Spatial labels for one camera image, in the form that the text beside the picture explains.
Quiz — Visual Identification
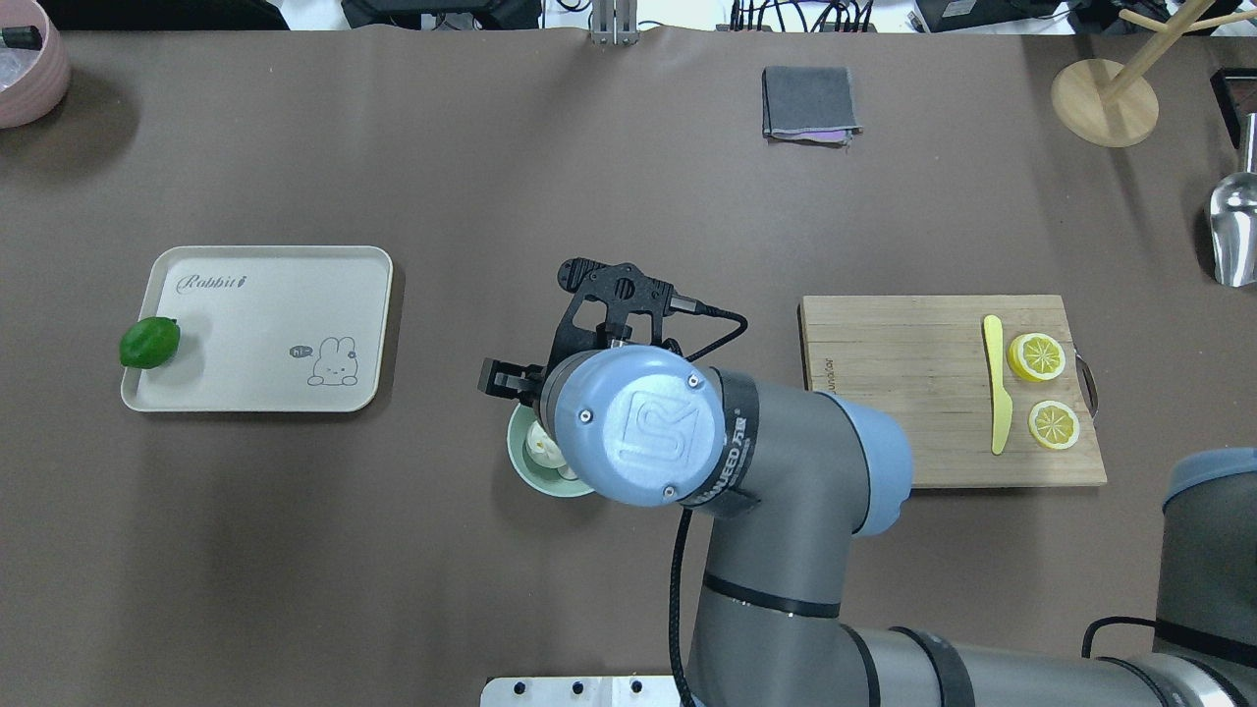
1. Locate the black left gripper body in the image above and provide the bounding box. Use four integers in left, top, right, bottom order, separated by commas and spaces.
476, 359, 548, 408

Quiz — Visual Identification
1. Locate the white steamed bun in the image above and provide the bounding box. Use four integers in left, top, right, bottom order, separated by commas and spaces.
524, 420, 567, 469

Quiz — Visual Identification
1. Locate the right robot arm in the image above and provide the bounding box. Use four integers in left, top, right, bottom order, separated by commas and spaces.
1154, 447, 1256, 681

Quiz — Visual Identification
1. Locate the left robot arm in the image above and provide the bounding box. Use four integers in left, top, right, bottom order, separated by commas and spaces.
479, 345, 1254, 706

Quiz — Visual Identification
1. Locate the mint green bowl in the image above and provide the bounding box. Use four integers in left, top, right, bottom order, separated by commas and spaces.
507, 406, 593, 499

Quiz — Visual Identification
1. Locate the pink bowl with ice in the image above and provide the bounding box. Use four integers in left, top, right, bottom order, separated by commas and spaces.
1, 1, 70, 130

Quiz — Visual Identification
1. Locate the white rabbit serving tray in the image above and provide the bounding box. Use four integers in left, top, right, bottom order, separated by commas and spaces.
121, 245, 393, 413

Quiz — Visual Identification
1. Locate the green lime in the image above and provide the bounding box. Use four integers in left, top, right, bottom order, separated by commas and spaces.
118, 316, 184, 370

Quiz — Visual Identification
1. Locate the grey folded cloth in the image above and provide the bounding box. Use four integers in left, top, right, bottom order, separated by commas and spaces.
760, 65, 864, 146

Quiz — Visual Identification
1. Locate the bamboo cutting board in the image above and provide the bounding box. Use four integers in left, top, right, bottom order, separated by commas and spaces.
799, 294, 1107, 489

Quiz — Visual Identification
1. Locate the yellow plastic knife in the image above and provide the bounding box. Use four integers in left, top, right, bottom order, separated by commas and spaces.
982, 315, 1013, 455

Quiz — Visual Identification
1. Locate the lemon half far side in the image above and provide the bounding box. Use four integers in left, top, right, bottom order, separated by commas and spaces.
1006, 332, 1066, 382

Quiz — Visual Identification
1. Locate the lemon half near board edge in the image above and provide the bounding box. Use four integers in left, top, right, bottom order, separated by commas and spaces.
1027, 400, 1081, 452

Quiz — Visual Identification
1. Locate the wooden mug tree stand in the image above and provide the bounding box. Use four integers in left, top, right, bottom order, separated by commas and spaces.
1050, 1, 1256, 148

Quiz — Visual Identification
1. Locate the metal scoop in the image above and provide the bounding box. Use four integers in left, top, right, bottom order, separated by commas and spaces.
1209, 114, 1256, 288

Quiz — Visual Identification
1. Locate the dark wooden tray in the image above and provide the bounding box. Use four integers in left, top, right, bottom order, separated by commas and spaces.
1209, 68, 1256, 148

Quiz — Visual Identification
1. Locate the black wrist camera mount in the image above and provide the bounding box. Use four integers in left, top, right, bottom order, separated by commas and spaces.
546, 258, 678, 370

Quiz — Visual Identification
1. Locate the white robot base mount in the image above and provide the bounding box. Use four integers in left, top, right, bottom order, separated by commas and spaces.
479, 676, 683, 706

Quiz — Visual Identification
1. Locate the aluminium frame post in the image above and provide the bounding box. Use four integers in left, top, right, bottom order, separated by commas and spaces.
590, 0, 640, 47

